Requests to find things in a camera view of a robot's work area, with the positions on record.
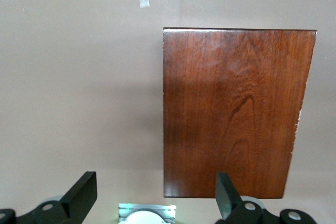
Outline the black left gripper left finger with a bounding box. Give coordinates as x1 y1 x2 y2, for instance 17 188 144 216
0 170 98 224

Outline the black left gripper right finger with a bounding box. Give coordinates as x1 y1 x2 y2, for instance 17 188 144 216
214 171 316 224

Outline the dark brown wooden cabinet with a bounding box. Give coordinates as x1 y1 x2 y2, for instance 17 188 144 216
162 26 319 200

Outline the aluminium arm base plate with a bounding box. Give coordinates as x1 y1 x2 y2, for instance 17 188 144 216
118 202 177 224

